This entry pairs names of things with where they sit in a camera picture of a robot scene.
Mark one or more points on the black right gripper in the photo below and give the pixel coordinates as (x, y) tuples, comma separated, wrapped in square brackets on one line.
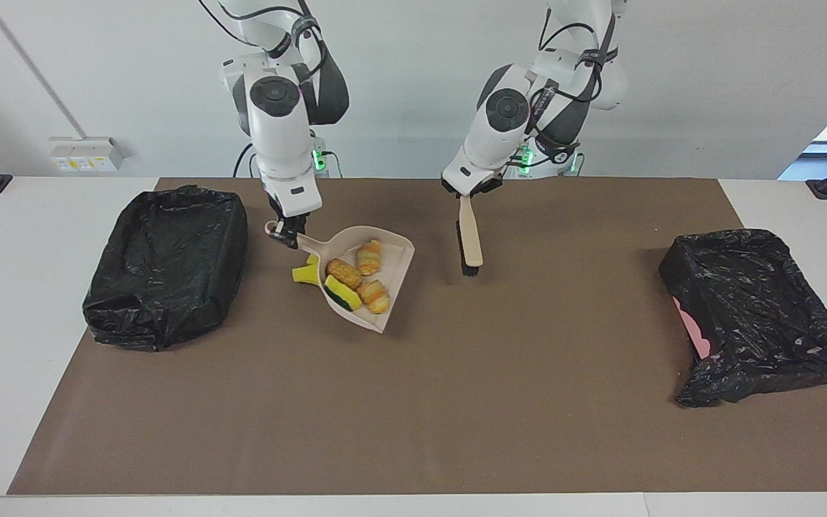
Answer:
[(290, 220)]

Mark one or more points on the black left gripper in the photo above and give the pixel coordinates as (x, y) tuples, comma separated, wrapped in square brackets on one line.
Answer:
[(489, 184)]

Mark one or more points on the beige brush black bristles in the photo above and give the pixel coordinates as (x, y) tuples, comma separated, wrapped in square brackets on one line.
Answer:
[(471, 237)]

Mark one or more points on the brown bread roll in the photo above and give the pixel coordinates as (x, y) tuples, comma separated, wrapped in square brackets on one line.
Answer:
[(344, 273)]

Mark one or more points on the striped croissant piece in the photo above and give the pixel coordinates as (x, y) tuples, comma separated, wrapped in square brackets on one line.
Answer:
[(374, 296), (369, 257)]

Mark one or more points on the beige plastic dustpan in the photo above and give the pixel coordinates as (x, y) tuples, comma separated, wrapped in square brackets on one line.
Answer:
[(395, 248)]

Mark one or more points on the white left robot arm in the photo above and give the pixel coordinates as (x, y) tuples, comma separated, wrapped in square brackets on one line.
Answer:
[(500, 136)]

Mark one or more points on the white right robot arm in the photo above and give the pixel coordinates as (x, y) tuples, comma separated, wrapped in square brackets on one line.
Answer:
[(281, 143)]

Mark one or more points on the black trash bag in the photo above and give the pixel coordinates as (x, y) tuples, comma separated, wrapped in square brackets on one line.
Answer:
[(758, 309), (162, 266)]

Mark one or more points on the pink plastic bin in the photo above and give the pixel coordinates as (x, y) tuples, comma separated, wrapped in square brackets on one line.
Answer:
[(697, 337)]

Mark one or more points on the brown table mat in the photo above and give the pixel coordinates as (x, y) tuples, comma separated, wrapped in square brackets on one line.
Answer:
[(241, 431)]

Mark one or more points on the white wall socket box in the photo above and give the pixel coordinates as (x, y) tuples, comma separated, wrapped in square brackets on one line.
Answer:
[(87, 154)]

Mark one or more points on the white wall conduit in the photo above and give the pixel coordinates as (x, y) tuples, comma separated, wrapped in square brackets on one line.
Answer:
[(35, 72)]

